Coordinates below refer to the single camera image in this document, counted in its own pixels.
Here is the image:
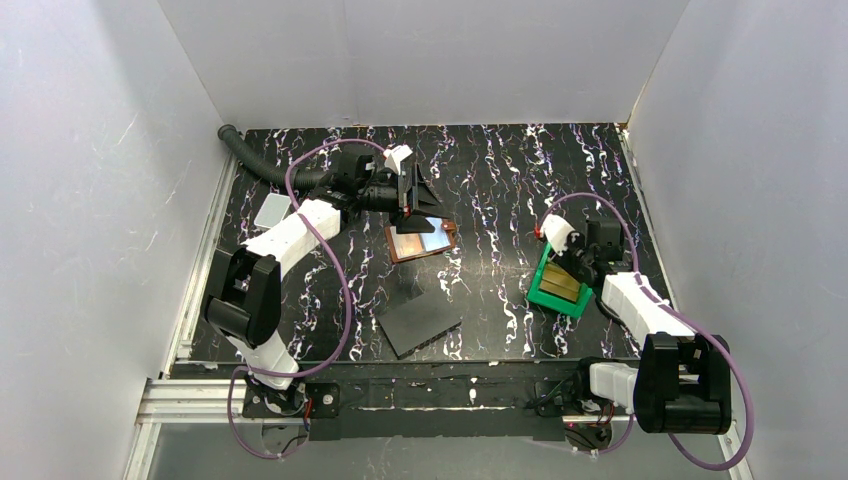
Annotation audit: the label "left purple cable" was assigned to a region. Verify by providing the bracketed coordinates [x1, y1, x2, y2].
[226, 138, 389, 461]

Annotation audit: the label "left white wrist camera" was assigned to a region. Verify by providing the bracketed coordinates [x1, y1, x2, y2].
[382, 144, 413, 176]

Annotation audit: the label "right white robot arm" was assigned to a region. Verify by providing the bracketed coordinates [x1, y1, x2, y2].
[558, 218, 731, 435]

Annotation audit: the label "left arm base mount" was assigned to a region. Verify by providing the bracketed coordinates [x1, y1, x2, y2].
[241, 373, 341, 456]

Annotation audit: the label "cards in green tray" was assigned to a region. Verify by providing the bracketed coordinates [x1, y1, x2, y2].
[539, 263, 581, 303]

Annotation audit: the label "black foam block front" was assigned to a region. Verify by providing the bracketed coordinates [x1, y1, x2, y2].
[377, 292, 462, 359]

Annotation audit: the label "white plastic box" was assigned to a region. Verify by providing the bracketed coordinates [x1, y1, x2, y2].
[254, 193, 291, 231]

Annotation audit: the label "purple cable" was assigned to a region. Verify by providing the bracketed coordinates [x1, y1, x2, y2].
[226, 138, 389, 461]
[539, 192, 757, 473]

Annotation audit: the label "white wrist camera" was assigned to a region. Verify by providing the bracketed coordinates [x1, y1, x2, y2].
[382, 144, 413, 176]
[534, 214, 577, 255]

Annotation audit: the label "gold credit card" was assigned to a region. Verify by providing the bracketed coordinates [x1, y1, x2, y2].
[389, 233, 425, 262]

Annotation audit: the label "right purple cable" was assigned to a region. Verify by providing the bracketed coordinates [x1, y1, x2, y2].
[539, 192, 757, 473]

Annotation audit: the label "black corrugated hose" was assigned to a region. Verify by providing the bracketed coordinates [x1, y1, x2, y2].
[217, 123, 333, 192]

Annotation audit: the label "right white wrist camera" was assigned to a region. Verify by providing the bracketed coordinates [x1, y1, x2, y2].
[534, 214, 577, 255]

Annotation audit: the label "green plastic card tray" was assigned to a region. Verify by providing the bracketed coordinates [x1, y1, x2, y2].
[526, 245, 593, 318]

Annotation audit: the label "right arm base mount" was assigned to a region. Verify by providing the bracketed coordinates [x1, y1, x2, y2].
[523, 379, 636, 458]

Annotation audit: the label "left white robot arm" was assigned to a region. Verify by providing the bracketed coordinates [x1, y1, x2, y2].
[201, 140, 448, 391]

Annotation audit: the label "brown leather card holder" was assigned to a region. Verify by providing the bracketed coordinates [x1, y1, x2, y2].
[384, 216, 457, 264]

